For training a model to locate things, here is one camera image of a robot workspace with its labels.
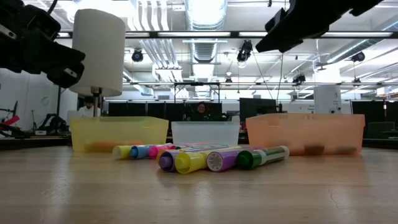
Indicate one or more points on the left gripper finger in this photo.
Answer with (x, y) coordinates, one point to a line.
(66, 77)
(68, 59)

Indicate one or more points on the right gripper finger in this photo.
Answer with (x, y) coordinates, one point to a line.
(276, 40)
(301, 40)

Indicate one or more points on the blue highlighter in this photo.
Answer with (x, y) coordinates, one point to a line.
(140, 152)

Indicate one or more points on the green Expo marker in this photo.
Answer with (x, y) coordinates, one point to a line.
(264, 156)

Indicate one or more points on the golden yellow Sharpie highlighter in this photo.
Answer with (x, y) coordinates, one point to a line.
(164, 150)

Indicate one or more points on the black background robot arm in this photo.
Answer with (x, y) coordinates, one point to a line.
(54, 123)

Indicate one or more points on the white shade wooden base lamp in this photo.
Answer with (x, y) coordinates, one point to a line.
(96, 49)

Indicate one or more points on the person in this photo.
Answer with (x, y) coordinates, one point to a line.
(201, 110)
(88, 110)

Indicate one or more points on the white round column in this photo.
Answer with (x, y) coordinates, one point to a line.
(326, 99)

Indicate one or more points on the red flat object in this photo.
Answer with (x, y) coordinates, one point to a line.
(12, 119)

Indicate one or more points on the black monitor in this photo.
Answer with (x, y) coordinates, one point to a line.
(258, 109)

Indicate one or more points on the yellow plastic bin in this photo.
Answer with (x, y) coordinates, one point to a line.
(118, 130)

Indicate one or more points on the orange plastic bin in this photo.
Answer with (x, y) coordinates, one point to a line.
(311, 130)

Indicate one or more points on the clear plastic bin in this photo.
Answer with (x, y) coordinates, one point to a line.
(205, 133)

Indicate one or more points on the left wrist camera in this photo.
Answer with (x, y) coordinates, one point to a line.
(43, 25)

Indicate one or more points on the black aluminium table frame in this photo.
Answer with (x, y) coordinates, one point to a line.
(31, 142)

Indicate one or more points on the black overhead frame beam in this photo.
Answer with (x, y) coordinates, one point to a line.
(140, 34)

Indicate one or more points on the black partition wall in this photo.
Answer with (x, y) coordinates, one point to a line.
(136, 109)

